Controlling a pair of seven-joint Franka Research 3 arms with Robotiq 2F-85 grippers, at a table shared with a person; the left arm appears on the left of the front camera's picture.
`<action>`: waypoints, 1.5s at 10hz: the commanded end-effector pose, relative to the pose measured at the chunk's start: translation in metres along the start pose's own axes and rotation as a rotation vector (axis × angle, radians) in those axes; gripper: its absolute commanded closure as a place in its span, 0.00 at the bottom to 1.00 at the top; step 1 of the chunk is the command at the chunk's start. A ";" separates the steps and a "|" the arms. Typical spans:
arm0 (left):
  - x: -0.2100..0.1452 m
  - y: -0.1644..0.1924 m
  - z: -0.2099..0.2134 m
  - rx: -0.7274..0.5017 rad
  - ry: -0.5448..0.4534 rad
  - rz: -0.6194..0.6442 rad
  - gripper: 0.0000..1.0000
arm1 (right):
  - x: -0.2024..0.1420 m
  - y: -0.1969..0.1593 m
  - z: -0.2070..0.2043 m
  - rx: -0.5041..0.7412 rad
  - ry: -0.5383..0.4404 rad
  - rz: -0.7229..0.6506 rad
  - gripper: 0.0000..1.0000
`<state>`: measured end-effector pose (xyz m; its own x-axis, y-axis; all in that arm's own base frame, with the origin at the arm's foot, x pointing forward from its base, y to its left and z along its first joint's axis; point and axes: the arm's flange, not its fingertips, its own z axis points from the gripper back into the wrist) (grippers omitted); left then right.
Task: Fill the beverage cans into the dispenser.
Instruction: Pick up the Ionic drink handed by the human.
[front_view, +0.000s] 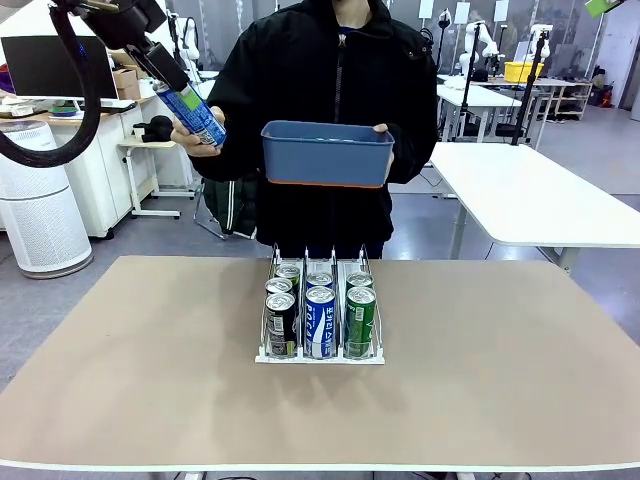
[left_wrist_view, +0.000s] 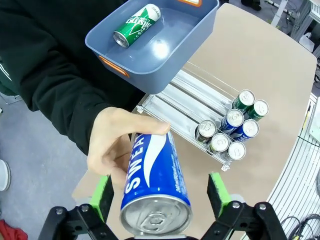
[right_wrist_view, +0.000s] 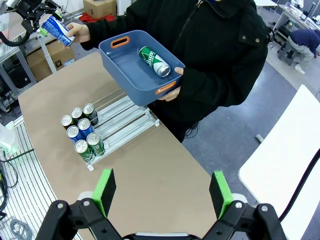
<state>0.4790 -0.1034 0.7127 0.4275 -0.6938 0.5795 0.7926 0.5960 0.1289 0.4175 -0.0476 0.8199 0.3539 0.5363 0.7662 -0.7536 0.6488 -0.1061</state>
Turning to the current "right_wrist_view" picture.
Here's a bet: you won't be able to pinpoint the white wire can dispenser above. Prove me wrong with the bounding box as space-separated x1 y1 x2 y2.
84 88 161 172

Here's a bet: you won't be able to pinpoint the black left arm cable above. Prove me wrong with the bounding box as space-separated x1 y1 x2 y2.
0 29 32 48

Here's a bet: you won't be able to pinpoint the person's right hand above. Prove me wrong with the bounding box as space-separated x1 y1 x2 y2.
58 22 91 47

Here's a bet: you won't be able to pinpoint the person's left hand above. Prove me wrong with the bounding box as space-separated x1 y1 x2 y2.
157 66 185 102

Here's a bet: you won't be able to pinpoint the red cloth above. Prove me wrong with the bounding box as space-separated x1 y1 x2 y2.
79 12 101 25

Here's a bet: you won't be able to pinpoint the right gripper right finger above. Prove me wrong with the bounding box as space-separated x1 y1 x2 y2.
201 171 287 240

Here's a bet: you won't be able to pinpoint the crouching person blue hoodie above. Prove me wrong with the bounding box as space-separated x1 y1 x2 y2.
287 28 320 75

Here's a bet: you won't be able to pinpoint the person in black jacket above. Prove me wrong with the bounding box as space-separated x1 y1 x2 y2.
124 0 270 144

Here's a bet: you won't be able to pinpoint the black Pepsi can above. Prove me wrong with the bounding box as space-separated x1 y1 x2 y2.
82 103 100 126
70 107 84 121
60 114 75 131

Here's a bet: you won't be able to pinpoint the metal workbench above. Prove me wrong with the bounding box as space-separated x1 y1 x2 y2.
272 3 320 33

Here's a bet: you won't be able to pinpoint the large printed cardboard box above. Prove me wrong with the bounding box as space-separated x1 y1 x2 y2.
26 41 76 83

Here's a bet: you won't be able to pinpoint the large white rounded table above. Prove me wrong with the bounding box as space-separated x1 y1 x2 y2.
238 84 320 240

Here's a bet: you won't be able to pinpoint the green cider can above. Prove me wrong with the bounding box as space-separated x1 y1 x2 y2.
74 139 95 162
138 45 172 78
86 132 106 157

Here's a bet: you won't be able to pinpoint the person's right forearm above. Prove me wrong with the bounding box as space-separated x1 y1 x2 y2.
79 14 136 51

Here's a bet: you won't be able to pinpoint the grey equipment rack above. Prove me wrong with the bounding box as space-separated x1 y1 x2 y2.
0 44 38 113

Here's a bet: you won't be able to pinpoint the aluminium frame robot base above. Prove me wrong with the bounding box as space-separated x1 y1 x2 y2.
0 116 85 240

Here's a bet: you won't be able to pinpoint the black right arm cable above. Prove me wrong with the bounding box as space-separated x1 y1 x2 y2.
278 148 320 223

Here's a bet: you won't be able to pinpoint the white stand post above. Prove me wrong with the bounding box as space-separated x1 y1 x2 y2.
36 33 58 75

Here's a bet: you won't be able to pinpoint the person's left forearm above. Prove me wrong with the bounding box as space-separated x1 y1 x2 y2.
174 67 251 113

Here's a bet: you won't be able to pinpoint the blue Pocari can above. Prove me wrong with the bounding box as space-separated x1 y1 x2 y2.
66 125 83 145
41 15 76 48
77 118 96 136

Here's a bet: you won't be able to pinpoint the brown cardboard box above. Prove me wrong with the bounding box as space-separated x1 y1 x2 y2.
83 0 117 20

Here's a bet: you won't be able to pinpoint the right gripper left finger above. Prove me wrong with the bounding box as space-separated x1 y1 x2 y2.
34 168 123 240

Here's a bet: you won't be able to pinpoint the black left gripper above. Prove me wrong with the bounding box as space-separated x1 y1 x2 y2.
14 0 63 38

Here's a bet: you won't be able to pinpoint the white workshop table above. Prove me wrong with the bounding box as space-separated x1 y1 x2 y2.
253 0 279 8

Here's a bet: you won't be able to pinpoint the white device green light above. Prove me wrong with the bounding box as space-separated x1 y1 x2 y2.
0 121 20 161

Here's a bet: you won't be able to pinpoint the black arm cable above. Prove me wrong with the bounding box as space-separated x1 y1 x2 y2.
0 29 32 48
278 148 320 223

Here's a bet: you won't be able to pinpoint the blue plastic bin orange handles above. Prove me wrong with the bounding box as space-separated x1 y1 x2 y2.
98 29 186 106

